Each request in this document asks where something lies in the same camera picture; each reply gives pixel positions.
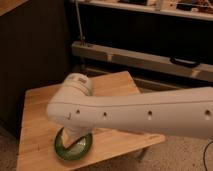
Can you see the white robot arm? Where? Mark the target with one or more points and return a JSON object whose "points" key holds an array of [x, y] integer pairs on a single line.
{"points": [[186, 112]]}

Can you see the green round plate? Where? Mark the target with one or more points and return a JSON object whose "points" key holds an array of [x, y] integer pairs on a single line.
{"points": [[75, 151]]}

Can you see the metal vertical pole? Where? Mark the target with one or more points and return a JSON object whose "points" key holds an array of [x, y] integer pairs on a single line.
{"points": [[81, 37]]}

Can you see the wooden table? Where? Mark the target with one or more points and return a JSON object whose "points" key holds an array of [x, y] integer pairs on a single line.
{"points": [[36, 147]]}

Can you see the long grey case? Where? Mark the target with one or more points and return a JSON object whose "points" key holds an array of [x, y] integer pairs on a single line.
{"points": [[140, 60]]}

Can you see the white upper shelf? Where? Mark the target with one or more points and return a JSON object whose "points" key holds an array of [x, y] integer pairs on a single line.
{"points": [[157, 7]]}

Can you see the black case handle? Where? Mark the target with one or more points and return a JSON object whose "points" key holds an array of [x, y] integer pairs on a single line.
{"points": [[184, 64]]}

